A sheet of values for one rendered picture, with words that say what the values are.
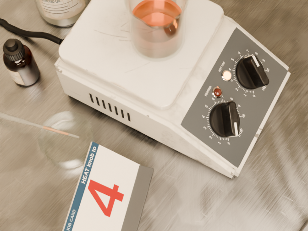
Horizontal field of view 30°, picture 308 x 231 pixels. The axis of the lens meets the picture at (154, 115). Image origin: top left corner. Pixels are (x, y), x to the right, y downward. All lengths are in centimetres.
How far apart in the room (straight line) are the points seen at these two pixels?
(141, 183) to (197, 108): 10
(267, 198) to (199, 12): 19
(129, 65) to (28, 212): 18
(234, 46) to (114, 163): 16
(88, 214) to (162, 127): 10
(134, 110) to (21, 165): 14
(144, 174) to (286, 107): 16
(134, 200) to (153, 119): 9
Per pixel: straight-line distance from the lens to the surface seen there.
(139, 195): 57
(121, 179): 56
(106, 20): 55
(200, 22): 54
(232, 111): 53
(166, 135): 54
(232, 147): 55
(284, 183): 58
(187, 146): 54
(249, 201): 57
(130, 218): 56
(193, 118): 53
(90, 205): 54
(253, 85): 56
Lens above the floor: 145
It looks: 67 degrees down
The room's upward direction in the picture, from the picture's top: 3 degrees counter-clockwise
